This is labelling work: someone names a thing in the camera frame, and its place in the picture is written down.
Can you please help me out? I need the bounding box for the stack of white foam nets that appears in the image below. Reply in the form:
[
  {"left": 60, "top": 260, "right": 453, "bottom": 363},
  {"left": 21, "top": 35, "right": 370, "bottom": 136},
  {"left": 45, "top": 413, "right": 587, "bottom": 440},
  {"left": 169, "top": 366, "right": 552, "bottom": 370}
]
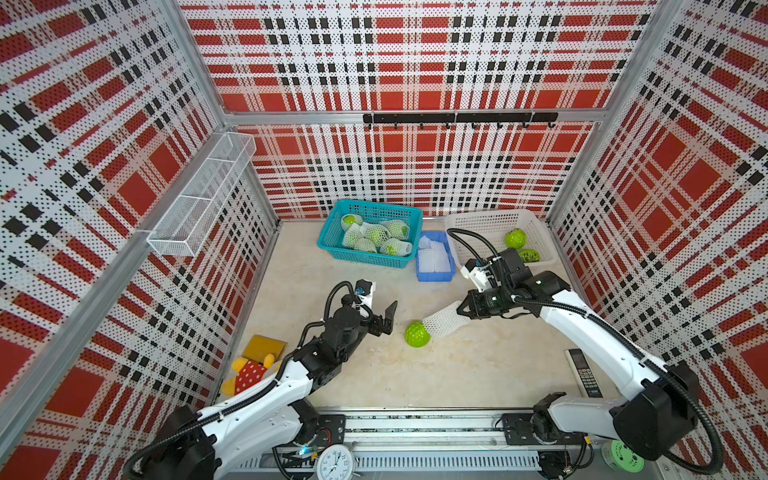
[{"left": 418, "top": 235, "right": 451, "bottom": 274}]

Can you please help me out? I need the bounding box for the white remote control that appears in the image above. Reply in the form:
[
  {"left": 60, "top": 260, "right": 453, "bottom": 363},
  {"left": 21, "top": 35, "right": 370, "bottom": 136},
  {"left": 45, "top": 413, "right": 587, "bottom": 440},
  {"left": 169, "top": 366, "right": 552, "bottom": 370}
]
[{"left": 565, "top": 348, "right": 603, "bottom": 398}]

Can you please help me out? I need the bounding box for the white plastic basket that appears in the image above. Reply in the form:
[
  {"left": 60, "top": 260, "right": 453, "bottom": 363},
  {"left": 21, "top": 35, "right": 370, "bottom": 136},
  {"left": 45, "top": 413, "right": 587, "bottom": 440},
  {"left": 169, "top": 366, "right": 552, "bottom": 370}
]
[{"left": 444, "top": 209, "right": 559, "bottom": 268}]

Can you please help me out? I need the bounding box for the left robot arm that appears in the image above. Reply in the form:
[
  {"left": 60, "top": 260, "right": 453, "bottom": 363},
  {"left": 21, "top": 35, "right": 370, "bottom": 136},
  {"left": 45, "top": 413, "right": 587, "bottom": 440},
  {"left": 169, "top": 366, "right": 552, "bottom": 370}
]
[{"left": 123, "top": 297, "right": 397, "bottom": 479}]

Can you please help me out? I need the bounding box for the black hook rail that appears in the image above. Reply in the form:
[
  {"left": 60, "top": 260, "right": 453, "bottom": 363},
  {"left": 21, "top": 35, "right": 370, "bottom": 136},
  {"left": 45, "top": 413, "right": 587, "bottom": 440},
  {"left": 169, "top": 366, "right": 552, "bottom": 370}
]
[{"left": 362, "top": 112, "right": 559, "bottom": 126}]

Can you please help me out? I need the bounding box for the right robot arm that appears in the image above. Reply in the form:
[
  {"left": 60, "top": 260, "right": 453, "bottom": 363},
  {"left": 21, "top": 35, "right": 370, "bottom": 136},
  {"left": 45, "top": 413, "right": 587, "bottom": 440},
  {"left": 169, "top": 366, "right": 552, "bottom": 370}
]
[{"left": 457, "top": 268, "right": 724, "bottom": 475}]

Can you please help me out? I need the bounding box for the green custard apple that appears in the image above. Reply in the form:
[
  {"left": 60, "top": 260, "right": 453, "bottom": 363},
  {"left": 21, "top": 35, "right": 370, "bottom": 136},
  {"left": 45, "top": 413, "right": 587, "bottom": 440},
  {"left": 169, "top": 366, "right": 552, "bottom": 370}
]
[
  {"left": 404, "top": 321, "right": 431, "bottom": 348},
  {"left": 518, "top": 249, "right": 541, "bottom": 263},
  {"left": 504, "top": 229, "right": 527, "bottom": 250}
]

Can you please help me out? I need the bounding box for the yellow plush toy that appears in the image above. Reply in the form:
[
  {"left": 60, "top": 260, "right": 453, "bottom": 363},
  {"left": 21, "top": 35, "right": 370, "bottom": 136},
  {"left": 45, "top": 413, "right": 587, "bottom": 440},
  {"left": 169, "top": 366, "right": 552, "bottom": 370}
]
[{"left": 220, "top": 335, "right": 286, "bottom": 396}]

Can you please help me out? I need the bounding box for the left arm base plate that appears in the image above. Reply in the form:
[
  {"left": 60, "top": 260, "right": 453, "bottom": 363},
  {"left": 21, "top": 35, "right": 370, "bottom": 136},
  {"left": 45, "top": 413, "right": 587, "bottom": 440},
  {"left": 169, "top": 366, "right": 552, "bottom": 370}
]
[{"left": 283, "top": 414, "right": 347, "bottom": 449}]

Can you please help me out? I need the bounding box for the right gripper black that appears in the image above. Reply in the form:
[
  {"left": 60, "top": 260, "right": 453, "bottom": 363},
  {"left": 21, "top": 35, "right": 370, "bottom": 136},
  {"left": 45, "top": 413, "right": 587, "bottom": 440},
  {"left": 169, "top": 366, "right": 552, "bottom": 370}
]
[{"left": 455, "top": 284, "right": 513, "bottom": 321}]

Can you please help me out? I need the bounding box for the blue plastic tray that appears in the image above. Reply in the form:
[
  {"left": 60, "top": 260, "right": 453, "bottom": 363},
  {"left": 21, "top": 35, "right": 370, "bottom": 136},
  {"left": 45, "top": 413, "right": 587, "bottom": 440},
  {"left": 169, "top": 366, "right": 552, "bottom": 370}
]
[{"left": 416, "top": 231, "right": 456, "bottom": 283}]

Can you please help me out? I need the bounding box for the teal plastic basket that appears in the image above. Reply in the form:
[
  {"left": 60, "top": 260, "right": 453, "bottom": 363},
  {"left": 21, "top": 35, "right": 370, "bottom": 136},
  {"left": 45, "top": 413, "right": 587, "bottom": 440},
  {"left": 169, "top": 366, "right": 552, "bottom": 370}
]
[{"left": 317, "top": 199, "right": 423, "bottom": 268}]

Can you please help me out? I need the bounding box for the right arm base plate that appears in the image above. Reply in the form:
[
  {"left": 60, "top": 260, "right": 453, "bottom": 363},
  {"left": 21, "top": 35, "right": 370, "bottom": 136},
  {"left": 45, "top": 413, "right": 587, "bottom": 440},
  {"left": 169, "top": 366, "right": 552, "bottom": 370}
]
[{"left": 501, "top": 412, "right": 583, "bottom": 446}]

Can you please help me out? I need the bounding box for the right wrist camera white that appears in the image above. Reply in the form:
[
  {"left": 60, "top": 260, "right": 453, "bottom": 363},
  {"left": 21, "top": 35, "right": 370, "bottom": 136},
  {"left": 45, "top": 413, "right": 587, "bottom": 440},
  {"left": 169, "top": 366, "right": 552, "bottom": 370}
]
[{"left": 460, "top": 259, "right": 497, "bottom": 293}]

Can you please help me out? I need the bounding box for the green tape spool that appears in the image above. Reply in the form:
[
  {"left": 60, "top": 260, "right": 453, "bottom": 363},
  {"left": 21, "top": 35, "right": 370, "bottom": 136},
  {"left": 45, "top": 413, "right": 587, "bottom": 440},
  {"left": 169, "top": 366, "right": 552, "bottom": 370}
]
[{"left": 600, "top": 440, "right": 645, "bottom": 474}]

